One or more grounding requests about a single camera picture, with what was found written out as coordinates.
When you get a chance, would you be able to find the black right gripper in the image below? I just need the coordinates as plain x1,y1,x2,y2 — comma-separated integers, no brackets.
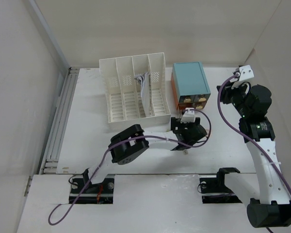
216,79,251,117

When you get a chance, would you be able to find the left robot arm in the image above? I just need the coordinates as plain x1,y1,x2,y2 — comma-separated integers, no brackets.
82,117,209,193

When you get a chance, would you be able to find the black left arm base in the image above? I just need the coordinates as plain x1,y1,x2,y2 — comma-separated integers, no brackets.
68,175,115,204

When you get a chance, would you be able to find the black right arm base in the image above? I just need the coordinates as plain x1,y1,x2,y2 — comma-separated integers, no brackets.
197,167,242,204

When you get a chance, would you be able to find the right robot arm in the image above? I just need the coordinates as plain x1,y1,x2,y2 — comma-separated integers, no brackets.
215,81,291,230

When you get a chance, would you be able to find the blue top drawer box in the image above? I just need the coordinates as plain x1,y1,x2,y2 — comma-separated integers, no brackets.
172,62,211,103

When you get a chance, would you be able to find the white plastic file organizer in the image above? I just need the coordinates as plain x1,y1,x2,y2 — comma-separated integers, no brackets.
99,52,171,131

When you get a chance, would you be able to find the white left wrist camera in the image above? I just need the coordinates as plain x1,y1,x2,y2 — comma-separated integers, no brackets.
180,108,195,123

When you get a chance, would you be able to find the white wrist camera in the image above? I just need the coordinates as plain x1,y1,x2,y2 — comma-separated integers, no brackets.
233,65,254,82
180,108,195,123

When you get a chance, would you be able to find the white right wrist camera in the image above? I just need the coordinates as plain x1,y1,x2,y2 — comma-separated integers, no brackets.
233,65,254,82

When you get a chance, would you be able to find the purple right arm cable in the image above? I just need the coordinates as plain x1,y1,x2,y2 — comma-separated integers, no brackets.
217,74,291,233

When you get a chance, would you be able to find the aluminium frame rail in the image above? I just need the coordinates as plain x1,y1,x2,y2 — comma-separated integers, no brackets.
37,67,80,175

